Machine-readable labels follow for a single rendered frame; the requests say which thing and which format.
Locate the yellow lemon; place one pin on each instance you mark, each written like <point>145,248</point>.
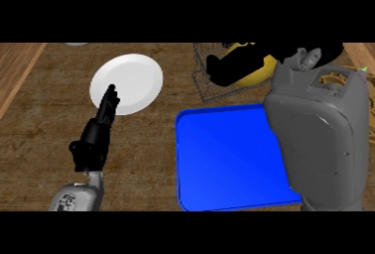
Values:
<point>255,71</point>

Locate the white round plate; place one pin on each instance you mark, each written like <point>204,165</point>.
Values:
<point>128,84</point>

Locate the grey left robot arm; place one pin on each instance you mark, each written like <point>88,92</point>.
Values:
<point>79,196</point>

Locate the pale round object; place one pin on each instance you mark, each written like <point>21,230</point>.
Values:
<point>77,44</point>

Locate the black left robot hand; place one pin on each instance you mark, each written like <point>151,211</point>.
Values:
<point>95,139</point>

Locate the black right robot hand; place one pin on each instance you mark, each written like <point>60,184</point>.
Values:
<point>234,67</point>

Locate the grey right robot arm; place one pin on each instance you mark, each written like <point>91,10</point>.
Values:
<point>320,139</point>

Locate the blue tray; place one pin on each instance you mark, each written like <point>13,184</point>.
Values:
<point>230,158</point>

